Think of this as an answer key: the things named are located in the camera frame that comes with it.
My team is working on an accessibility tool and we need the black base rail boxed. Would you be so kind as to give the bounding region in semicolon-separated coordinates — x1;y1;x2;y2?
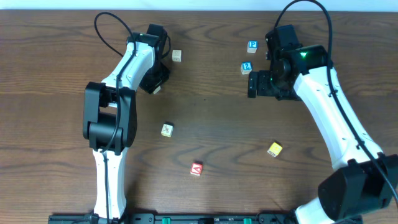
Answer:
48;213;298;224

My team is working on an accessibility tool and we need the red letter A block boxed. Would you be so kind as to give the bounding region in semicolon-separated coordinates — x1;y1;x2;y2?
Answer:
190;163;203;176

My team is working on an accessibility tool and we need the wooden block with drawing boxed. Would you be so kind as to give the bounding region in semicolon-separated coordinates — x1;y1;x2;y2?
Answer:
161;123;174;138

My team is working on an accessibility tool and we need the blue number 2 block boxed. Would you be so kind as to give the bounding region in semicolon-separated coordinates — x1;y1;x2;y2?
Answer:
241;62;252;75

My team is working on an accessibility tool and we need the blue letter P block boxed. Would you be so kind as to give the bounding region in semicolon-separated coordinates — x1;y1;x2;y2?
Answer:
247;40;258;54

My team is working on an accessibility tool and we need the yellow wooden block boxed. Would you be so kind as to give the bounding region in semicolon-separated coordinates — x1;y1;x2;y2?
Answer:
267;142;283;157

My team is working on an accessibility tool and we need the plain wooden block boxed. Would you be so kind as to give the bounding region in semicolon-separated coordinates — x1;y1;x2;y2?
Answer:
172;50;182;62

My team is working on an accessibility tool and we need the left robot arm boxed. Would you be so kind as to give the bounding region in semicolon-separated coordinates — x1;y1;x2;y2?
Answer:
83;24;170;223

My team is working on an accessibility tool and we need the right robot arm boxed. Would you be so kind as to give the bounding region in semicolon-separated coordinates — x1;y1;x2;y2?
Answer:
248;25;397;223

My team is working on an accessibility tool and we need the red letter I block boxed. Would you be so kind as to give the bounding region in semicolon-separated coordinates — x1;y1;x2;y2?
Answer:
152;86;161;95

